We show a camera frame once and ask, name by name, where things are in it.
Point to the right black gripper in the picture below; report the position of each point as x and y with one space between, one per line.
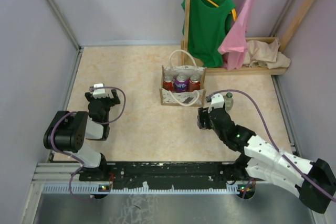
203 114

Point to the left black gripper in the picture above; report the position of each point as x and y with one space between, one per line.
114 100

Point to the glass bottle green cap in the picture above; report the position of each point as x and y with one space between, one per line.
228 101

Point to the red soda can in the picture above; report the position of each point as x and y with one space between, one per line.
194 82
168 82

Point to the canvas tote bag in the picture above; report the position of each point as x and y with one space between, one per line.
195 98

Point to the purple fanta can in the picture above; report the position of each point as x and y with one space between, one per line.
181 83

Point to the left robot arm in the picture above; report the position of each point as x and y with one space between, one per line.
68 131

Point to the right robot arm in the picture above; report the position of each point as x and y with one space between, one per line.
312 182

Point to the wooden clothes rack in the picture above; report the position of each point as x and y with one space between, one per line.
284 40

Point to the beige crumpled cloth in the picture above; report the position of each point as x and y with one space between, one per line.
263 54

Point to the pink t-shirt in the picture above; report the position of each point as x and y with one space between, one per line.
234 46

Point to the green tank top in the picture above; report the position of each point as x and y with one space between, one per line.
210 22

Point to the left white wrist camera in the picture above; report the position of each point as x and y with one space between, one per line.
99 91

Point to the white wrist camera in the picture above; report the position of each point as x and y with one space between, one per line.
216 101
99 91

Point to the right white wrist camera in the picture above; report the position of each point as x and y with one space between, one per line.
216 101

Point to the black mounting base plate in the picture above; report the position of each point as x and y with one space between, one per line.
166 175

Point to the grey metal corner frame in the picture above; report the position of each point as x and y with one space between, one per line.
59 16

